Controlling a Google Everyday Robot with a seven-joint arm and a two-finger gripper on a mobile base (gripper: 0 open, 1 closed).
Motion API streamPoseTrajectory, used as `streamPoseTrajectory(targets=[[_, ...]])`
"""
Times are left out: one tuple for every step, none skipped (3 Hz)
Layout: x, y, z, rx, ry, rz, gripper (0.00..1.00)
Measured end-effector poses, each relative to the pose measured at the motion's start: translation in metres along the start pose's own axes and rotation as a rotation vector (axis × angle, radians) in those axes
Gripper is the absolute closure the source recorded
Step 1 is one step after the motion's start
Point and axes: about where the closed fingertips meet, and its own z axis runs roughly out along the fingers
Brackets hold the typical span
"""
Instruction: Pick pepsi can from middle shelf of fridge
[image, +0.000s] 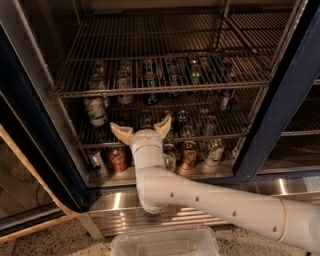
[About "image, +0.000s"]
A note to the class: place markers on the middle wire shelf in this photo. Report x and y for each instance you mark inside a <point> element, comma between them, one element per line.
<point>195,117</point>

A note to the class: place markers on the green can lower shelf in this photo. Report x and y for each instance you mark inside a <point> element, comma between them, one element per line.
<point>184,127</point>

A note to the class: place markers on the white green can middle shelf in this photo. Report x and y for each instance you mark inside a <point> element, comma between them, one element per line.
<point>95,106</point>

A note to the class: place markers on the silver blue can bottom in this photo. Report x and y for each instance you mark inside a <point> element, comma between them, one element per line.
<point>97,161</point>

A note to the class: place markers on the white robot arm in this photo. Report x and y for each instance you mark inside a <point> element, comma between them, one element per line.
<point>294,223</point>

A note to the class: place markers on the clear plastic bin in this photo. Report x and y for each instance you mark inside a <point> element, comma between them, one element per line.
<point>191,241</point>

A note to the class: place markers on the silver can lower shelf right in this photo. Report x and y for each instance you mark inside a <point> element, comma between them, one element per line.
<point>209,122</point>

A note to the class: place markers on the stainless steel fridge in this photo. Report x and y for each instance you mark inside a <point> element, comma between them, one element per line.
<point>278,156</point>

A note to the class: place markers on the wire shelf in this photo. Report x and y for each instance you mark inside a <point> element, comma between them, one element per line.
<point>247,40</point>
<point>195,117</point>

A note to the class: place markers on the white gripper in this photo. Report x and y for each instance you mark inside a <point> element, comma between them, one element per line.
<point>145,138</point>

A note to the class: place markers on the open glass fridge door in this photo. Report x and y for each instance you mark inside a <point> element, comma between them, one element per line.
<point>27,203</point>

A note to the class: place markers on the blue can middle shelf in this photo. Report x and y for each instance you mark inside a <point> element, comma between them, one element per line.
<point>172,76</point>

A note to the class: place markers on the top wire shelf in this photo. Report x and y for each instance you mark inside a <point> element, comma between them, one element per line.
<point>247,40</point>

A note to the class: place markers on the white can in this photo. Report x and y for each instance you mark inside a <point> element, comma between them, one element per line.
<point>215,149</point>
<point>170,156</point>

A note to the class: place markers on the blue pepsi can right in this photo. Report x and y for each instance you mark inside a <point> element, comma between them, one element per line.
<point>226,96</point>

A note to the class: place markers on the orange can bottom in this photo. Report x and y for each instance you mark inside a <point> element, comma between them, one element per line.
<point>189,155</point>

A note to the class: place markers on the white can bottom right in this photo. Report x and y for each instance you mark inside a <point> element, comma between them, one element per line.
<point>215,149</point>

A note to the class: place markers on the red cola can bottom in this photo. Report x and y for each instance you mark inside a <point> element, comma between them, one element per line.
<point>118,158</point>

